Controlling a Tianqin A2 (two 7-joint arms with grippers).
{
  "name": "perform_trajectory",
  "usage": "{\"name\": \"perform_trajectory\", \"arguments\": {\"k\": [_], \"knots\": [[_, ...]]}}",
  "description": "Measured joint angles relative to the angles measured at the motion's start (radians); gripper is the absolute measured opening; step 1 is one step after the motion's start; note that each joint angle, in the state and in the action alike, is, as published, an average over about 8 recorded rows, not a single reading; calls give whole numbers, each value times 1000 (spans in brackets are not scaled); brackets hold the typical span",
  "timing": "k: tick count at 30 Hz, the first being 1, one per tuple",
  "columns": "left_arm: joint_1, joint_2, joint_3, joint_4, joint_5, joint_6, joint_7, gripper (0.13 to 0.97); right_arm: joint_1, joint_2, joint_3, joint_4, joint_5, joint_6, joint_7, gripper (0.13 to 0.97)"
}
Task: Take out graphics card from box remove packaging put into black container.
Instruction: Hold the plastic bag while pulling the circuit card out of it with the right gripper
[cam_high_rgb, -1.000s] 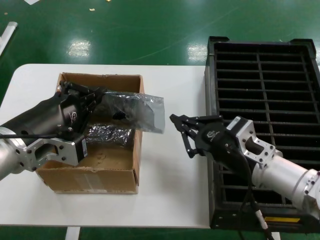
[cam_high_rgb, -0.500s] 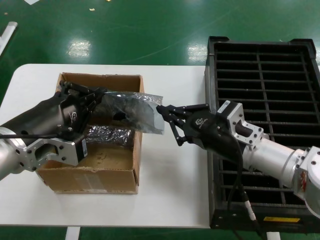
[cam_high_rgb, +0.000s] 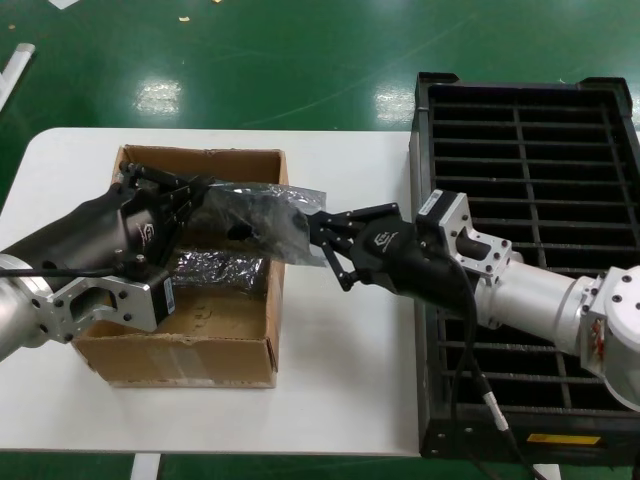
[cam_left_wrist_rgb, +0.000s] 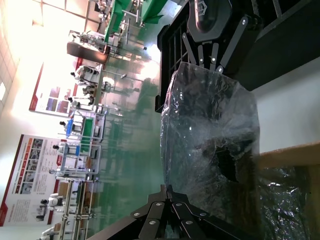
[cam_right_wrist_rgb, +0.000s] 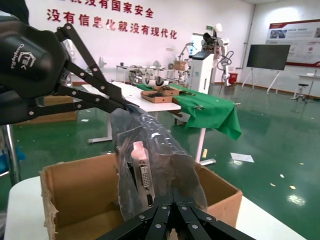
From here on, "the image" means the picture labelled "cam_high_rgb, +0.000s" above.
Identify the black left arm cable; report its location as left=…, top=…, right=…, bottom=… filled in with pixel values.
left=0, top=254, right=147, bottom=277

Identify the brown cardboard box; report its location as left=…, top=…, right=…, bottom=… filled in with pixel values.
left=69, top=144, right=292, bottom=390

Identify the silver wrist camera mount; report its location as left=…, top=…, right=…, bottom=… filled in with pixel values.
left=29, top=269, right=175, bottom=346
left=415, top=188, right=524, bottom=287

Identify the black slotted plastic container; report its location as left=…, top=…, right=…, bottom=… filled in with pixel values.
left=409, top=71, right=640, bottom=461

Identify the bagged black graphics card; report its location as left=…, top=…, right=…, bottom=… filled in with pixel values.
left=169, top=249, right=267, bottom=302

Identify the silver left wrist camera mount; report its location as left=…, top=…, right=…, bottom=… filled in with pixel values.
left=29, top=269, right=175, bottom=346

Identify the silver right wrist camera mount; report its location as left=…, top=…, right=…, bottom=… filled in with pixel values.
left=415, top=188, right=524, bottom=287

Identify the translucent grey antistatic bag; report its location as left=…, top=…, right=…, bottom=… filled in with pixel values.
left=192, top=182, right=329, bottom=269

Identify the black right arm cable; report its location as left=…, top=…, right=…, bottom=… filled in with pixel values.
left=447, top=259, right=546, bottom=480

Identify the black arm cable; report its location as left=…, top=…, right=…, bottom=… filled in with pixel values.
left=447, top=259, right=546, bottom=480
left=0, top=254, right=147, bottom=277

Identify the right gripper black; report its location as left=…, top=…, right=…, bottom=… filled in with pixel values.
left=308, top=201, right=477, bottom=322

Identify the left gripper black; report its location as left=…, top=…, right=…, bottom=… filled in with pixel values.
left=0, top=158, right=215, bottom=287

